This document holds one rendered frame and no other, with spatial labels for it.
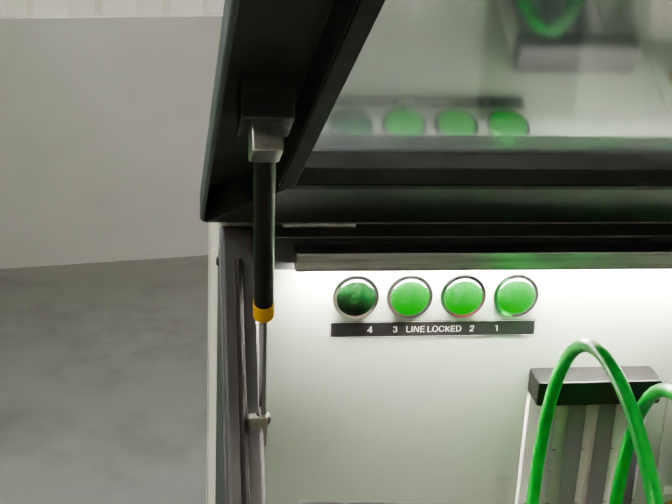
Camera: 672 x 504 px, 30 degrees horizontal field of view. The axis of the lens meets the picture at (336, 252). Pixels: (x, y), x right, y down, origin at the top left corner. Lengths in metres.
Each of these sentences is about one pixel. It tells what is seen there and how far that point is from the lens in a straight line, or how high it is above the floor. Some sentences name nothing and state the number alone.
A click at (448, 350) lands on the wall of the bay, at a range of 1.42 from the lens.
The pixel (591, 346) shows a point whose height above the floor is 1.42.
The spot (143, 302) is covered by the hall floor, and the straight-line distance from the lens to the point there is 4.82.
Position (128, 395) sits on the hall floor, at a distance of 4.14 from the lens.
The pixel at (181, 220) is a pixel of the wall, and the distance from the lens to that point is 5.19.
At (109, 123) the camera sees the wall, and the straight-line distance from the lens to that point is 5.03.
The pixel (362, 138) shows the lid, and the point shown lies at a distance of 1.07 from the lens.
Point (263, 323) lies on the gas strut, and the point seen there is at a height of 1.45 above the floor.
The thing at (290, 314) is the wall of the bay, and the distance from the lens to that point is 1.37.
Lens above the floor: 1.92
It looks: 21 degrees down
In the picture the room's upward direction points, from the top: 3 degrees clockwise
